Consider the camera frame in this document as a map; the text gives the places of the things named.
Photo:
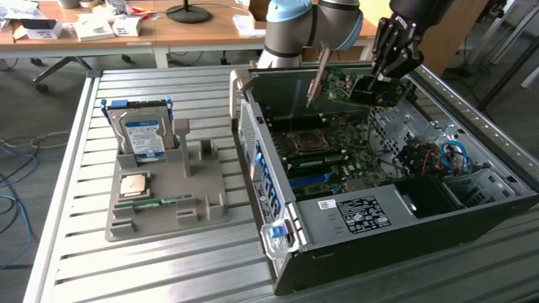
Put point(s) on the blue case latch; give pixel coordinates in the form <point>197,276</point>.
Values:
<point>277,230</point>

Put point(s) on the brown cardboard box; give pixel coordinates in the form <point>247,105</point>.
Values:
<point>257,9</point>

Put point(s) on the green motherboard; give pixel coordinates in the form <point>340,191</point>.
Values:
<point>357,164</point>

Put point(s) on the black round lamp base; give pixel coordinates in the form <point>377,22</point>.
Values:
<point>187,14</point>

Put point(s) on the grey power supply unit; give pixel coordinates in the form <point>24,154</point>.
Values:
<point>361,211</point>

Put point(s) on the CPU socket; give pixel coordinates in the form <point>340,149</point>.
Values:
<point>309,140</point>

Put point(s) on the grey parts rack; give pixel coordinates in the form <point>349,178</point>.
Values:
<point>168,186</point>

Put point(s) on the green graphics card black shroud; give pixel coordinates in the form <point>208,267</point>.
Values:
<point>340,85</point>

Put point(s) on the wooden desk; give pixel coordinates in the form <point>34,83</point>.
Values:
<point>189,31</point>

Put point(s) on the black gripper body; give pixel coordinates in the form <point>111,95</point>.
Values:
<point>415,12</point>

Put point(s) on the white box with round insert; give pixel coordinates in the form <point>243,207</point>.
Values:
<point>95,30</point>

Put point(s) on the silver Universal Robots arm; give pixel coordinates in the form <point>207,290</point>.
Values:
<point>285,34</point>

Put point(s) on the black open PC case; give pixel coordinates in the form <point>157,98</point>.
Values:
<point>379,252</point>

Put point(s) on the blue expansion slot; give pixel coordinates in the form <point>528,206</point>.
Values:
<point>309,180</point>

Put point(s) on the wooden cabinet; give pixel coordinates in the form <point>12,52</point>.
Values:
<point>455,38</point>

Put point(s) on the loose papers pile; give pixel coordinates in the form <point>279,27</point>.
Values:
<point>20,11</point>

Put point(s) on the black plastic air shroud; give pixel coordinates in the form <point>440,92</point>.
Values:
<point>429,195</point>

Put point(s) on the green RAM stick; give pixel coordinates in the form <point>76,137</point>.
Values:
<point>151,202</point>
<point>315,162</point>

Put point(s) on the white paper stack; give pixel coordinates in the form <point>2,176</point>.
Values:
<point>248,28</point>

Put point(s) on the CPU with metal lid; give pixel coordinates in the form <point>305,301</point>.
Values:
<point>133,186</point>

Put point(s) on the hard disk in blue caddy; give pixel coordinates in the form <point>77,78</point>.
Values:
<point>145,139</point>

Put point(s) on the metal disk bay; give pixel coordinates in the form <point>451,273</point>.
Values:
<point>480,189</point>

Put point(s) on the white box with black lid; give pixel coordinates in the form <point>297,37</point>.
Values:
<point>41,33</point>

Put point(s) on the white box with dark label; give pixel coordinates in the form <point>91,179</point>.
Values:
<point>125,28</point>

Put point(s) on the grey cup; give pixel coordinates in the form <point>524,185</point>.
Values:
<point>68,3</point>

